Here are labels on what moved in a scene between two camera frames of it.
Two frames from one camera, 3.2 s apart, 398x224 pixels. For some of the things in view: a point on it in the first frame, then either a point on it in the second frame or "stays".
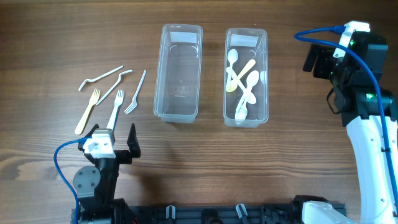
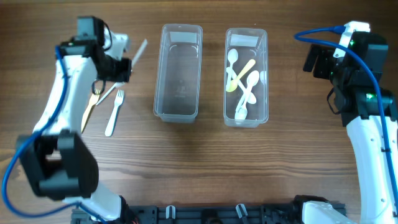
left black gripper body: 108,165 to 117,72
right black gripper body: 326,66 stays
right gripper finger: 313,53 stays
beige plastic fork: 94,99 stays
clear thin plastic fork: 134,99 to 143,46
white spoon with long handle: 252,79 stays
